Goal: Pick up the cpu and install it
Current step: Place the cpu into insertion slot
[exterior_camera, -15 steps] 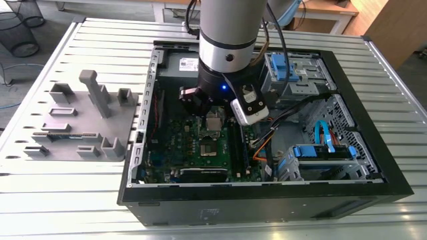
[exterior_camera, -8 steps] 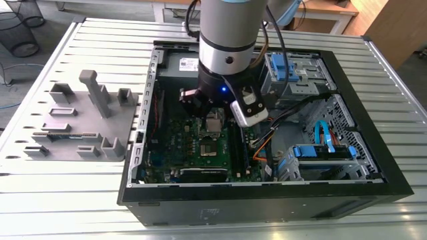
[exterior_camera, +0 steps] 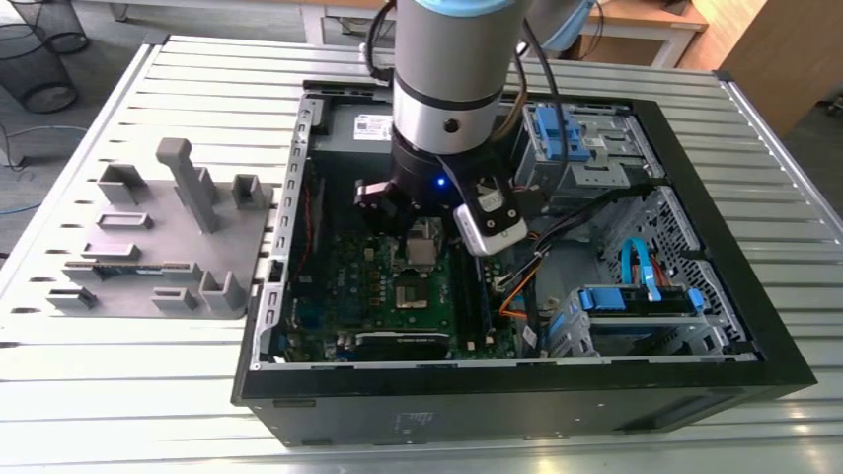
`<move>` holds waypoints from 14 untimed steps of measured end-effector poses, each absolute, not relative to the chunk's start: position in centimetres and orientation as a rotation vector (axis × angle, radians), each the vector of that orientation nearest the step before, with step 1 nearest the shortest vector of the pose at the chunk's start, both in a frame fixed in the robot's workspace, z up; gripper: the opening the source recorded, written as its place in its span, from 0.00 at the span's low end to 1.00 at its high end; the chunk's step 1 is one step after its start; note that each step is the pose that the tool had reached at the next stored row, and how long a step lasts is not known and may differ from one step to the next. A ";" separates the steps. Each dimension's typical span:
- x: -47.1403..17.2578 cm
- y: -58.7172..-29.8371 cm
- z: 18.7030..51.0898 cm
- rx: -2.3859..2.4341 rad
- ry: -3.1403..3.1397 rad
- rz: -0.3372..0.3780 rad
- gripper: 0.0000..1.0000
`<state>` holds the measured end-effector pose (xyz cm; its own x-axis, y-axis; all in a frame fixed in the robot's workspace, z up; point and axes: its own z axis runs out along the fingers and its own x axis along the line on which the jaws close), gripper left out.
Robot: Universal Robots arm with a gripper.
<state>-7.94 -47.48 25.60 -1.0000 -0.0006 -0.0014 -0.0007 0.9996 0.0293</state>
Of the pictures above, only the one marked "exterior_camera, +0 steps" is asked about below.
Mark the silver topped CPU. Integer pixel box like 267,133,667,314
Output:
404,231,440,267

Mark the CPU socket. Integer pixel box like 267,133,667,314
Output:
392,273,439,311

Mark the grey power supply unit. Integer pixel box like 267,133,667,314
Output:
307,102,396,233

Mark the blue drive bay latch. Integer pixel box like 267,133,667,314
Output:
535,105,592,163

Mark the black RAM slot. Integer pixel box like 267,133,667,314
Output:
454,251,475,351
462,254,482,350
470,255,491,348

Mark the green motherboard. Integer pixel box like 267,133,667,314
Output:
279,216,523,362

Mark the silver optical drive bay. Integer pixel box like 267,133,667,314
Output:
511,102,668,211

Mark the black graphics card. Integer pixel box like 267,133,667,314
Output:
352,329,455,362

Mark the empty blue disk carrier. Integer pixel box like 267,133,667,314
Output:
547,300,580,350

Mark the grey parts rack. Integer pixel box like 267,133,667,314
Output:
43,136,277,320

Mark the hard disk in blue carrier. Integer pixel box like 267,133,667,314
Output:
578,284,704,320

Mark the black PC case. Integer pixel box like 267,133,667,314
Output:
228,78,818,448

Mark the white desk with wooden top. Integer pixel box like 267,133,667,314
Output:
299,0,711,68

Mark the dark green RAM stick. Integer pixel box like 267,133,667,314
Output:
64,260,199,278

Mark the silver disk bay cage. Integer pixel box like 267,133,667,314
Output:
544,283,756,360

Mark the wooden cabinet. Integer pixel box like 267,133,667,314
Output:
678,0,843,139

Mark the dark wrist camera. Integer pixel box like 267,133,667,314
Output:
352,179,396,211

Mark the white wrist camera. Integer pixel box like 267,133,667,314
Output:
452,175,530,257

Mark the red black twisted wire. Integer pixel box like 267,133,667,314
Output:
292,172,327,278

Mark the black camera cable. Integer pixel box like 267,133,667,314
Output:
519,17,572,167

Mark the long black sleeved cable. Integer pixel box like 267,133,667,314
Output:
491,181,667,292

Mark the black electronics box cable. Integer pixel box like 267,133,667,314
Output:
365,0,400,83

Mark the orange wire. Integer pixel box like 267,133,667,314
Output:
498,278,532,322

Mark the blue SATA wire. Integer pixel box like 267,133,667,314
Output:
619,235,663,303

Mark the blue network cable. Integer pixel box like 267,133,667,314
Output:
0,123,88,218

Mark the large wire mesh bin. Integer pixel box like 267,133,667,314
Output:
0,22,79,115

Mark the small wire mesh bin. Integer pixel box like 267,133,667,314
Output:
25,0,92,55

